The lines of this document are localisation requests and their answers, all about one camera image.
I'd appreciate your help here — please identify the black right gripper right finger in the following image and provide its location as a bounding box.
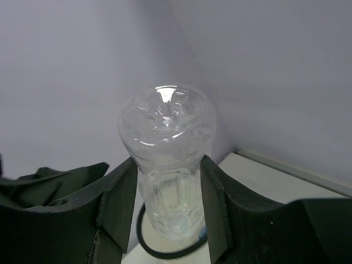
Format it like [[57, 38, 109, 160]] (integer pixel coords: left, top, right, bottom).
[[200, 156, 351, 263]]

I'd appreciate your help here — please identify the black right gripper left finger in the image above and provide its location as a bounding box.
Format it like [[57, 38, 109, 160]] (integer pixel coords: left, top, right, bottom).
[[1, 158, 138, 263]]

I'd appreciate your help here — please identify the large clear plastic bottle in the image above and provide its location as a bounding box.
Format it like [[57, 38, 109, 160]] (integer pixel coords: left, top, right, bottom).
[[118, 84, 217, 241]]

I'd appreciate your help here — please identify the white bin with black rim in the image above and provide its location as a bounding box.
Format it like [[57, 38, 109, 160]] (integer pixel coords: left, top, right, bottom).
[[122, 213, 210, 264]]

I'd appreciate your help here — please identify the aluminium rail at table edge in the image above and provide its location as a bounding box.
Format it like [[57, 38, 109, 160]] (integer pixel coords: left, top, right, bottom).
[[234, 147, 351, 198]]

